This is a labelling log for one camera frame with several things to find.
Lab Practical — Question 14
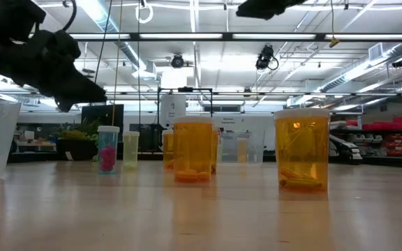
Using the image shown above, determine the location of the white cable loop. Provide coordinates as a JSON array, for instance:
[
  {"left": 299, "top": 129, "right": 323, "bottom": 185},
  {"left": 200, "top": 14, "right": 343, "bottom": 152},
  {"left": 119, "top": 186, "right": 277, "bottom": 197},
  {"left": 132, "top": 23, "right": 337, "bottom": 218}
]
[{"left": 135, "top": 2, "right": 154, "bottom": 24}]

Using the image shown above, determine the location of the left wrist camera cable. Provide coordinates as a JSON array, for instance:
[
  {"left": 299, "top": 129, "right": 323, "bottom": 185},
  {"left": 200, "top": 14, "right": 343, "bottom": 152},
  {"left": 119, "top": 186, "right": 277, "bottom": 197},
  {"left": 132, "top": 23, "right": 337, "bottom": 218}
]
[{"left": 61, "top": 0, "right": 79, "bottom": 33}]

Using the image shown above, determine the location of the white sign board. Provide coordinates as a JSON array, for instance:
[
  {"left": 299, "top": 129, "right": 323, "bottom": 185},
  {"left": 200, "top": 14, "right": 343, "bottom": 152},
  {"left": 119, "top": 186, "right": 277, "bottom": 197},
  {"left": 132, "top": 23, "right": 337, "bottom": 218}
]
[{"left": 160, "top": 94, "right": 187, "bottom": 123}]

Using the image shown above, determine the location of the yellow hanging cord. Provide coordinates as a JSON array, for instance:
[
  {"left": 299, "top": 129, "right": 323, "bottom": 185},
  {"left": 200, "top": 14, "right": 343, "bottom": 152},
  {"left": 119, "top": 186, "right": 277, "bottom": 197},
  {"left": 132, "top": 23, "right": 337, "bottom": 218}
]
[{"left": 111, "top": 0, "right": 124, "bottom": 116}]

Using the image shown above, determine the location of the pale green pill bottle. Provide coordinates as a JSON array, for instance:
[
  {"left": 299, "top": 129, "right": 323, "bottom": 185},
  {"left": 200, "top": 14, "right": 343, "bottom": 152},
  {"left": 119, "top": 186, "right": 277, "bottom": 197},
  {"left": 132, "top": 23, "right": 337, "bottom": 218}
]
[{"left": 122, "top": 130, "right": 140, "bottom": 169}]

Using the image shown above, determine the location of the potted green plant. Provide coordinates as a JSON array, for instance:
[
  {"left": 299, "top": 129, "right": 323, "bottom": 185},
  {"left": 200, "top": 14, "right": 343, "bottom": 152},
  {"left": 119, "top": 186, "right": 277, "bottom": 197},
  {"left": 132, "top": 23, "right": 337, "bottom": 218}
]
[{"left": 56, "top": 118, "right": 101, "bottom": 162}]

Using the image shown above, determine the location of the small orange pill bottle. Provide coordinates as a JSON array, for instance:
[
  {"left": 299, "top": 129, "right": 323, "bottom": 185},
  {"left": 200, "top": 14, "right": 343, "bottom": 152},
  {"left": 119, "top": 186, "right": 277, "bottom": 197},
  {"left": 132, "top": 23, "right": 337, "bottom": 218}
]
[{"left": 161, "top": 129, "right": 174, "bottom": 171}]

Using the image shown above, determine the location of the clear cup with pink items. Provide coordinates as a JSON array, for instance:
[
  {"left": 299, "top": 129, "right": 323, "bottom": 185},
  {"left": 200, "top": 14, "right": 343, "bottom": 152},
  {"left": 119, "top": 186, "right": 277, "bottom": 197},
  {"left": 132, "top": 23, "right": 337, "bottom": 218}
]
[{"left": 97, "top": 125, "right": 121, "bottom": 174}]

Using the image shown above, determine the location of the white and black machine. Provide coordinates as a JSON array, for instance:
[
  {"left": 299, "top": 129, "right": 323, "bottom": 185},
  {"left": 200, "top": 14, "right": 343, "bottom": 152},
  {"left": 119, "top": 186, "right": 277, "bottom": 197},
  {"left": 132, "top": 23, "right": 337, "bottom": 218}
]
[{"left": 329, "top": 134, "right": 363, "bottom": 162}]

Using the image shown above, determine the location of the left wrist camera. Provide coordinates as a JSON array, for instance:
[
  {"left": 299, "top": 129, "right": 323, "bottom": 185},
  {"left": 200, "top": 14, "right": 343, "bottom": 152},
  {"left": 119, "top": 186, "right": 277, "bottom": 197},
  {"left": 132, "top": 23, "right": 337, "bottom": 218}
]
[{"left": 52, "top": 29, "right": 82, "bottom": 60}]

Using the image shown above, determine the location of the medium orange pill bottle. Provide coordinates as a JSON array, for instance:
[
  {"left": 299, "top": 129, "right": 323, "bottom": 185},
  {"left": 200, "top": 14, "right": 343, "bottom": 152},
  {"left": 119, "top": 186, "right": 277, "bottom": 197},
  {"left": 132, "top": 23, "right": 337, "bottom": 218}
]
[{"left": 172, "top": 116, "right": 214, "bottom": 183}]

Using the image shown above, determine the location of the black metal frame stand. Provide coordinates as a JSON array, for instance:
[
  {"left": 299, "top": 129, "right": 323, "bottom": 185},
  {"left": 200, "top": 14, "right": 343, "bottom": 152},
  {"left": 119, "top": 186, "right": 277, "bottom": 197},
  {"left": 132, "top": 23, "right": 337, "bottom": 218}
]
[{"left": 157, "top": 87, "right": 213, "bottom": 154}]

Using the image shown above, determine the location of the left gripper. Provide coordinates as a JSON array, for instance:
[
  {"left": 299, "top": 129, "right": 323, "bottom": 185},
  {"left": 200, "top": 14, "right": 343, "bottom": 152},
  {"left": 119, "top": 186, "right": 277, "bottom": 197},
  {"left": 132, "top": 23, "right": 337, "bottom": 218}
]
[{"left": 0, "top": 33, "right": 108, "bottom": 113}]

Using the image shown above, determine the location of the red storage bins shelf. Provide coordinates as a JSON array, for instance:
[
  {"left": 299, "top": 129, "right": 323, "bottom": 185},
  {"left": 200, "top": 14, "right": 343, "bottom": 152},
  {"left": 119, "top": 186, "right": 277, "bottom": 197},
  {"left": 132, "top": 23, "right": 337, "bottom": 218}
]
[{"left": 329, "top": 116, "right": 402, "bottom": 158}]

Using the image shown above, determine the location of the yellow hanging connector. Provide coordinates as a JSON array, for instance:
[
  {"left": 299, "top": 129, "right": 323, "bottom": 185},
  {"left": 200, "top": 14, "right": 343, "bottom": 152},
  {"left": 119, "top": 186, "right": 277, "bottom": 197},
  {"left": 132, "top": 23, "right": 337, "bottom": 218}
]
[{"left": 328, "top": 0, "right": 341, "bottom": 49}]

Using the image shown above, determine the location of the silver ceiling duct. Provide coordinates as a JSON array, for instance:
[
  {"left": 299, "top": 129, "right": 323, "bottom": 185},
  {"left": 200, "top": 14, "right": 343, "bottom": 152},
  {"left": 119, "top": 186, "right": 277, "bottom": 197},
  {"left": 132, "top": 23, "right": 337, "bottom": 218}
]
[{"left": 77, "top": 0, "right": 149, "bottom": 70}]

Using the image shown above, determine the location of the large orange pill bottle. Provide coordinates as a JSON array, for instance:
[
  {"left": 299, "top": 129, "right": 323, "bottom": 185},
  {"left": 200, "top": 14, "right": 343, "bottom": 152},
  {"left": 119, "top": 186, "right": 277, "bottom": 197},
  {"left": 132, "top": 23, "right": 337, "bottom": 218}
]
[{"left": 274, "top": 108, "right": 331, "bottom": 193}]

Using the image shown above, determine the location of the black monitor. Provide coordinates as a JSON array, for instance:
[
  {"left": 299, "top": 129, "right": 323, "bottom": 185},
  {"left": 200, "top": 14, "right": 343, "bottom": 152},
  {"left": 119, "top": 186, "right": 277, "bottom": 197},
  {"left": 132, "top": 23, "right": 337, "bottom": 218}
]
[{"left": 81, "top": 104, "right": 124, "bottom": 141}]

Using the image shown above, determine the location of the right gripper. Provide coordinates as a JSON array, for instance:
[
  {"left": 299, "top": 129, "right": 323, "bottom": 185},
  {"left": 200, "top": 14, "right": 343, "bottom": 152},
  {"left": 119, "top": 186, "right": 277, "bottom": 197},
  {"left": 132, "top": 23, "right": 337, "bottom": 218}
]
[{"left": 235, "top": 0, "right": 307, "bottom": 21}]

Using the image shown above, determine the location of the black hanging cable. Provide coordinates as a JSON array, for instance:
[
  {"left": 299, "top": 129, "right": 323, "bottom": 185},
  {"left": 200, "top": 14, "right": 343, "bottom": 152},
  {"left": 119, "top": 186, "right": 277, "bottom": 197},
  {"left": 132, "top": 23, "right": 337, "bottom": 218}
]
[
  {"left": 92, "top": 0, "right": 113, "bottom": 84},
  {"left": 137, "top": 0, "right": 141, "bottom": 126}
]

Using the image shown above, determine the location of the round black ceiling fixture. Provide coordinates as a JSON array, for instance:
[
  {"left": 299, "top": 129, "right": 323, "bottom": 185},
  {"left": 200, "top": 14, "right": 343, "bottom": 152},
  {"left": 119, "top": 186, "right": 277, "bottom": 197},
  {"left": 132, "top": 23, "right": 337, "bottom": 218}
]
[{"left": 171, "top": 54, "right": 185, "bottom": 69}]

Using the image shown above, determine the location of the clear plastic bin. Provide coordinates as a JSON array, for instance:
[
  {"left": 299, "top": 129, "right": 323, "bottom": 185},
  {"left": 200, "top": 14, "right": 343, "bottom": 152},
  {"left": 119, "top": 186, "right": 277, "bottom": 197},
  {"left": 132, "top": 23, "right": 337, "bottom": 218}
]
[{"left": 218, "top": 129, "right": 267, "bottom": 164}]

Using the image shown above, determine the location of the black overhead light bar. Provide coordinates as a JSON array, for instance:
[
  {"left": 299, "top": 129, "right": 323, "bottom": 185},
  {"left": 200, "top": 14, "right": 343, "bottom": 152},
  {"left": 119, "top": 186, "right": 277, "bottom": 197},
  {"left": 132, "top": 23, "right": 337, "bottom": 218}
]
[{"left": 68, "top": 32, "right": 402, "bottom": 42}]

